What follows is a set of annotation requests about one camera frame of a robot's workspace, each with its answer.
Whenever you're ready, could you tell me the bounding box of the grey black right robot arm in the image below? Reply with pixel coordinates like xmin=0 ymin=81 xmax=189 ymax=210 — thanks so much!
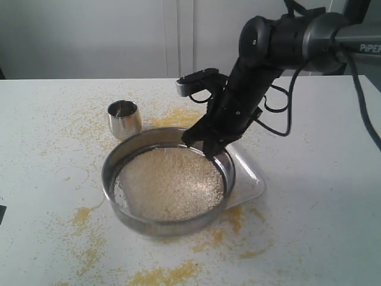
xmin=177 ymin=10 xmax=380 ymax=158

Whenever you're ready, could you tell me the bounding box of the white plastic tray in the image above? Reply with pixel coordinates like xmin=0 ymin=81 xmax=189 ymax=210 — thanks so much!
xmin=226 ymin=142 xmax=266 ymax=209

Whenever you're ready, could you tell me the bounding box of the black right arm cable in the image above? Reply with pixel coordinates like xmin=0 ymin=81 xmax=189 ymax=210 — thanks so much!
xmin=190 ymin=0 xmax=381 ymax=150

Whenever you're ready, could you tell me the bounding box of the round stainless steel sieve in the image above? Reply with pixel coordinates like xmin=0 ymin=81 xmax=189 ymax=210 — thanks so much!
xmin=101 ymin=128 xmax=236 ymax=238

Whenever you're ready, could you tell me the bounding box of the stainless steel cup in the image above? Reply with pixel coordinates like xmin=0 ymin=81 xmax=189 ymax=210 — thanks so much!
xmin=107 ymin=100 xmax=142 ymax=141

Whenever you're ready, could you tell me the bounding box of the grain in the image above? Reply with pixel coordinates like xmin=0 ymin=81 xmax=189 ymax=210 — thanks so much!
xmin=115 ymin=148 xmax=224 ymax=221

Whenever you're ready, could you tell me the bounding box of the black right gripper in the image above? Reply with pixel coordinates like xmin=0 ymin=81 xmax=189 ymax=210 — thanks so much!
xmin=182 ymin=86 xmax=264 ymax=158

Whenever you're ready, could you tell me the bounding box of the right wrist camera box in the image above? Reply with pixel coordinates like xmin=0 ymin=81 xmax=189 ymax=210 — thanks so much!
xmin=176 ymin=68 xmax=228 ymax=97

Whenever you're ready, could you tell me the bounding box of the black vertical post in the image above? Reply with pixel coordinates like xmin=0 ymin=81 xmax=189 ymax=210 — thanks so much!
xmin=343 ymin=0 xmax=371 ymax=24

